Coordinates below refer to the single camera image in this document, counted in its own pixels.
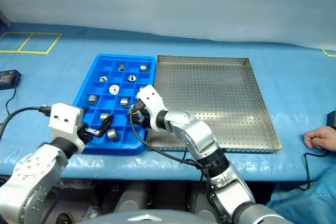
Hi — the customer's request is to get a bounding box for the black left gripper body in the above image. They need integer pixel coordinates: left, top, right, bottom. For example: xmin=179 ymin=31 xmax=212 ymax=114
xmin=78 ymin=123 xmax=100 ymax=143

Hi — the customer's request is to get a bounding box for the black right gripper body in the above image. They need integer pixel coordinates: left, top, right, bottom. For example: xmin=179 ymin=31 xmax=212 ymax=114
xmin=131 ymin=103 xmax=151 ymax=127

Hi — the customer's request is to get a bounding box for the blue plastic compartment tray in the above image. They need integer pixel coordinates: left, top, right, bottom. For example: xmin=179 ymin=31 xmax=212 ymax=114
xmin=72 ymin=54 xmax=158 ymax=155

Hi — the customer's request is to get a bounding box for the perforated steel tray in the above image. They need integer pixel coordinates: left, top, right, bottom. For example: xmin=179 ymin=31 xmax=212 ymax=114
xmin=146 ymin=55 xmax=283 ymax=154

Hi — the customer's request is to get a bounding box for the person's bare hand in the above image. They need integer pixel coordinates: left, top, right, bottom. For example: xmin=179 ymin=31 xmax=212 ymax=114
xmin=303 ymin=126 xmax=336 ymax=150

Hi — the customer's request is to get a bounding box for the blue plastic table cover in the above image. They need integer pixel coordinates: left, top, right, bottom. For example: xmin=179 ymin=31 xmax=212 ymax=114
xmin=0 ymin=22 xmax=336 ymax=183

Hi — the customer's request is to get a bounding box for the black power adapter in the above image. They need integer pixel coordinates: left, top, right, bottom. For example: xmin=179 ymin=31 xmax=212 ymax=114
xmin=0 ymin=69 xmax=22 ymax=91
xmin=326 ymin=111 xmax=336 ymax=130

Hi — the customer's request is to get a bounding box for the blue garment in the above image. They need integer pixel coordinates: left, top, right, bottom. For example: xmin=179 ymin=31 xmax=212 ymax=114
xmin=266 ymin=166 xmax=336 ymax=224

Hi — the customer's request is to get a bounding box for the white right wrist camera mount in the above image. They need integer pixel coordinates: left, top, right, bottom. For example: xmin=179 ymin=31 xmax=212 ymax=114
xmin=135 ymin=84 xmax=169 ymax=132

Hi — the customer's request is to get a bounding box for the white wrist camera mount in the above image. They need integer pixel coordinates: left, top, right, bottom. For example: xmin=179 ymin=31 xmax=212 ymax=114
xmin=48 ymin=102 xmax=86 ymax=154
xmin=135 ymin=84 xmax=169 ymax=132

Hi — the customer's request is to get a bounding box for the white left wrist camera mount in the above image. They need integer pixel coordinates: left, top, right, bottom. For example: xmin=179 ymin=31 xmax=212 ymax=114
xmin=48 ymin=102 xmax=86 ymax=154

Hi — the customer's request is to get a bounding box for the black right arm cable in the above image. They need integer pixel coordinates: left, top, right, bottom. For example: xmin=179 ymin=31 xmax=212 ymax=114
xmin=129 ymin=107 xmax=218 ymax=217

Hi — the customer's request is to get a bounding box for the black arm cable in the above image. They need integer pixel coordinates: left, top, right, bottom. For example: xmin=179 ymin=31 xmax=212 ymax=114
xmin=0 ymin=105 xmax=52 ymax=141
xmin=129 ymin=107 xmax=218 ymax=217

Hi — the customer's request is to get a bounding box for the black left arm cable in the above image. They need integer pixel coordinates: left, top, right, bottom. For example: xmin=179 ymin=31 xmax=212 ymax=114
xmin=0 ymin=105 xmax=52 ymax=141

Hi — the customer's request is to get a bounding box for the black adapter cable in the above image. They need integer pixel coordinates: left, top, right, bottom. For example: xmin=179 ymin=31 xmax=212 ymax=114
xmin=5 ymin=86 xmax=18 ymax=117
xmin=278 ymin=150 xmax=330 ymax=191

